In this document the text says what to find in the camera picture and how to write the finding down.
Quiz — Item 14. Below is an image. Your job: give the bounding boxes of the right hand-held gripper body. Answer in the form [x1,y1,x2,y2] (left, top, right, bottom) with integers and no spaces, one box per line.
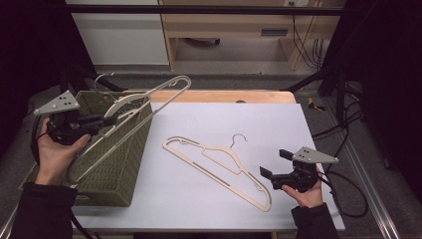
[270,146,339,193]

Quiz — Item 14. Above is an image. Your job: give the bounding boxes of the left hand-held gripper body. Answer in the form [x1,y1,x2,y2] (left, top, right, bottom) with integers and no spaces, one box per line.
[34,90,101,146]

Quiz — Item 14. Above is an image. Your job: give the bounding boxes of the beige plastic clothes hanger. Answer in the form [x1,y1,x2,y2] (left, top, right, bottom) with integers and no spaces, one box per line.
[66,73,192,185]
[162,133,273,213]

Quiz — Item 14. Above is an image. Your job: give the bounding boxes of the green woven basket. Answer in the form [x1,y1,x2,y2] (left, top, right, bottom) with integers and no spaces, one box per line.
[19,90,153,207]

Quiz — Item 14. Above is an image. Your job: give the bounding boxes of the person's right hand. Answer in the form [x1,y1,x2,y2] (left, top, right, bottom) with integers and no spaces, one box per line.
[282,170,324,209]

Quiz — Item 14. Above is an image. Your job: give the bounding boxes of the person's left hand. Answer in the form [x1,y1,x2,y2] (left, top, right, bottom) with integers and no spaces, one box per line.
[34,119,92,187]

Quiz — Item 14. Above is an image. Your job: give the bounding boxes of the yellow and black tool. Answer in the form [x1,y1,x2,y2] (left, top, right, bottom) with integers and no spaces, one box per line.
[307,97,326,113]

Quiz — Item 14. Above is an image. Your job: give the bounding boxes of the white cabinet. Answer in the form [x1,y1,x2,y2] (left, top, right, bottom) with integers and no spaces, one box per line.
[66,0,169,66]

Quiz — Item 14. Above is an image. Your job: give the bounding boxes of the white table cover sheet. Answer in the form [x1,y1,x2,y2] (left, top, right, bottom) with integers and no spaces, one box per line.
[71,102,346,232]

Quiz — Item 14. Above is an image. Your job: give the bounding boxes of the dark curtain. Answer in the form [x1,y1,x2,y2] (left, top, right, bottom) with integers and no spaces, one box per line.
[326,0,422,195]
[0,0,88,157]

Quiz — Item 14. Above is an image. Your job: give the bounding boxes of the black metal stand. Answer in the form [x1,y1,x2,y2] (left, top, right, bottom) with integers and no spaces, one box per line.
[285,64,349,124]

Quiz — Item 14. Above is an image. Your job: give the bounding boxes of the light wooden desk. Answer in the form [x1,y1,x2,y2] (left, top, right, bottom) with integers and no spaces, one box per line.
[158,0,346,72]

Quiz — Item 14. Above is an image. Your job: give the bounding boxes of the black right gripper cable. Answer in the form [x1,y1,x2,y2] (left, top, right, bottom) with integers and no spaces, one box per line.
[316,168,369,219]

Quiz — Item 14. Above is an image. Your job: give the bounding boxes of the black floor cables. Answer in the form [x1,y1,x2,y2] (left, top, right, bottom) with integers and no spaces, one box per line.
[312,83,367,142]

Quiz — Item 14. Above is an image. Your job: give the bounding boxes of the aluminium floor rail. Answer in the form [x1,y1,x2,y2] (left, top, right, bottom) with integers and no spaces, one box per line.
[322,96,403,239]

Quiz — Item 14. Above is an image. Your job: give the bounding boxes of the black wall cables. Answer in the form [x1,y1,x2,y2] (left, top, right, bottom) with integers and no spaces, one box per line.
[288,1,330,70]

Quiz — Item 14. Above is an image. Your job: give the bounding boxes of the grey drawer handle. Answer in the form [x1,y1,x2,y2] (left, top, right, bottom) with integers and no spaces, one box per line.
[261,28,289,37]

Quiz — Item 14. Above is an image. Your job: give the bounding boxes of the black horizontal frame bar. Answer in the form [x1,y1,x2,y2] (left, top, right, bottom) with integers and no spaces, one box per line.
[66,4,344,16]

